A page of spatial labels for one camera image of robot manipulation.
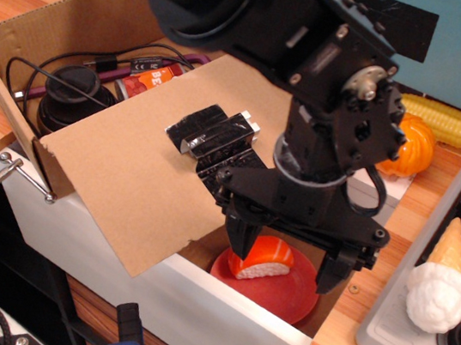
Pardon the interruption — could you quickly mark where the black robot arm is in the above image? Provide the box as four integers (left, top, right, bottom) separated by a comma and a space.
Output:
149, 0, 406, 294

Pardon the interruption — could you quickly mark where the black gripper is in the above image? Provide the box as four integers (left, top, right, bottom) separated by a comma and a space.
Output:
216, 167, 390, 294

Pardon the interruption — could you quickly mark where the salmon sushi toy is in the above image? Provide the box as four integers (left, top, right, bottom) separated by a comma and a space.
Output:
227, 235, 295, 280

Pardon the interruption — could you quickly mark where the purple tool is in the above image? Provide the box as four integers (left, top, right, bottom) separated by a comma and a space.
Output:
13, 27, 212, 126

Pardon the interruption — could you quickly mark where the yellow toy corn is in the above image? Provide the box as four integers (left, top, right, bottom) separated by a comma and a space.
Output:
402, 93, 461, 148

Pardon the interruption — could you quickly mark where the toy ice cream cone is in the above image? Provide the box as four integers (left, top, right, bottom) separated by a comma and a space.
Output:
405, 217, 461, 334

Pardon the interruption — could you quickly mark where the brown cardboard box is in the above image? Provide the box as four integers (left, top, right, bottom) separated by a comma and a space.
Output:
0, 0, 291, 276

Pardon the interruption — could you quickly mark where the blue black clamp handle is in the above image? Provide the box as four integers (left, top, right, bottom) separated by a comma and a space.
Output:
108, 303, 144, 345

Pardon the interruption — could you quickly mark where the teal box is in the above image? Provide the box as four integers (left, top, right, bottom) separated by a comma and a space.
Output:
355, 0, 461, 108

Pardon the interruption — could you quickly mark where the black cable in box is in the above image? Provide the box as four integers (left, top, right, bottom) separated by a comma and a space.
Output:
0, 21, 197, 155

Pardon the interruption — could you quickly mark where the black taped metal handle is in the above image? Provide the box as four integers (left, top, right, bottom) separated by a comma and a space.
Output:
166, 105, 266, 193

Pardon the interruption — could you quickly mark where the black round jar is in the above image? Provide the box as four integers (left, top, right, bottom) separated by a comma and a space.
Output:
37, 65, 117, 136

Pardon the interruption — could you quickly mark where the red plate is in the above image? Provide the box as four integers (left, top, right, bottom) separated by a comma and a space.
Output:
210, 249, 319, 324

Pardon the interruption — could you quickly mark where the white sink basin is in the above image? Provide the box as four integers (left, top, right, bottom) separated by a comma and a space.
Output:
0, 120, 412, 345

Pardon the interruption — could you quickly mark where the red can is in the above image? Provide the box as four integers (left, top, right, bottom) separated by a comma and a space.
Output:
114, 64, 185, 101

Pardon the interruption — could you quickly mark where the orange toy pumpkin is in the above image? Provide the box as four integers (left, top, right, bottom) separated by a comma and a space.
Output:
376, 113, 436, 178

